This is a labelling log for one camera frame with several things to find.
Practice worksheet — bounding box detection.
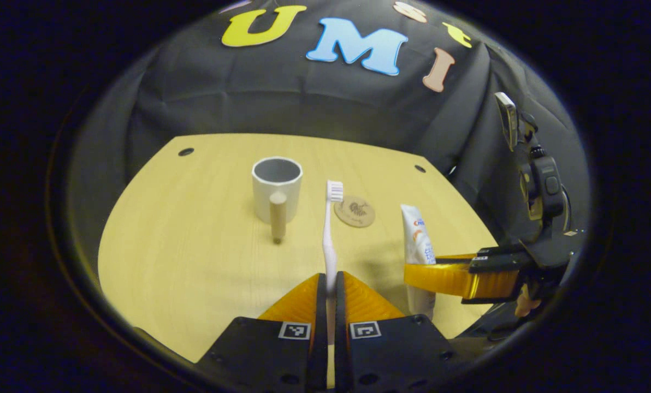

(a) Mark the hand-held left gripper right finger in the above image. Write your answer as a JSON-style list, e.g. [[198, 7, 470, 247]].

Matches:
[[334, 271, 471, 393]]

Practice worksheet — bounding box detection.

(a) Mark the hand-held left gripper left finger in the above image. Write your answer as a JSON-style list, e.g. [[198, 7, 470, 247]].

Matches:
[[194, 273, 329, 393]]

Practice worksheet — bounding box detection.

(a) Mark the white toothpaste tube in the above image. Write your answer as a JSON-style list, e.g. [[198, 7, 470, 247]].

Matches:
[[400, 204, 437, 320]]

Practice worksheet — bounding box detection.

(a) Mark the white toothbrush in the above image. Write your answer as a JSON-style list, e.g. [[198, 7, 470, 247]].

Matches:
[[322, 180, 345, 388]]

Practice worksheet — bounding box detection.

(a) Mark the round wooden coaster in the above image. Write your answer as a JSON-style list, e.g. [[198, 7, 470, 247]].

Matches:
[[334, 195, 376, 228]]

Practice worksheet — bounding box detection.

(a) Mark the white cup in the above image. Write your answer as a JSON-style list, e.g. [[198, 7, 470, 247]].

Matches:
[[252, 157, 304, 244]]

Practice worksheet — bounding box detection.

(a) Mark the black backdrop cloth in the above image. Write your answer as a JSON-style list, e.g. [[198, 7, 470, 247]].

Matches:
[[66, 0, 591, 306]]

